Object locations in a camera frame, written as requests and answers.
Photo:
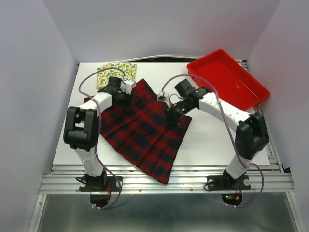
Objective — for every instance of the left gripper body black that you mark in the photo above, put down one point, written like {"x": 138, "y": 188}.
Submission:
{"x": 124, "y": 99}

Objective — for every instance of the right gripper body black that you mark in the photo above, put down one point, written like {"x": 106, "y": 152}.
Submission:
{"x": 181, "y": 108}

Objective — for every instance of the lemon print skirt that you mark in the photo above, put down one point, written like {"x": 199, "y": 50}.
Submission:
{"x": 118, "y": 70}

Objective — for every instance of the red black plaid skirt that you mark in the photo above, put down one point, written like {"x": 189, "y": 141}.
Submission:
{"x": 139, "y": 134}

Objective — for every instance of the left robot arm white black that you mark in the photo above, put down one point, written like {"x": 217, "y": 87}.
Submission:
{"x": 82, "y": 126}

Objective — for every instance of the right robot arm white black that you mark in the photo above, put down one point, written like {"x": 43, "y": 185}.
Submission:
{"x": 248, "y": 132}

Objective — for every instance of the red plastic tray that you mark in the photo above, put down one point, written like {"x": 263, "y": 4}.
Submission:
{"x": 234, "y": 84}

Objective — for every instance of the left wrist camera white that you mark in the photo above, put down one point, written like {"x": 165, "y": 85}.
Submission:
{"x": 127, "y": 85}

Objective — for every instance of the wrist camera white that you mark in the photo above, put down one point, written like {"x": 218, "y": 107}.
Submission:
{"x": 127, "y": 85}
{"x": 163, "y": 96}

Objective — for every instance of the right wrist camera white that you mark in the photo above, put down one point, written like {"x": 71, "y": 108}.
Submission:
{"x": 163, "y": 96}

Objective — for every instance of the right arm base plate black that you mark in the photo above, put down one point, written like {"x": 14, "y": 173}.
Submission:
{"x": 226, "y": 183}

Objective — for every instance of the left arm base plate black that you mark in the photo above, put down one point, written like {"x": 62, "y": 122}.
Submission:
{"x": 111, "y": 184}

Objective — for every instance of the aluminium frame rails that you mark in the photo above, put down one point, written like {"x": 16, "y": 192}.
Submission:
{"x": 180, "y": 205}

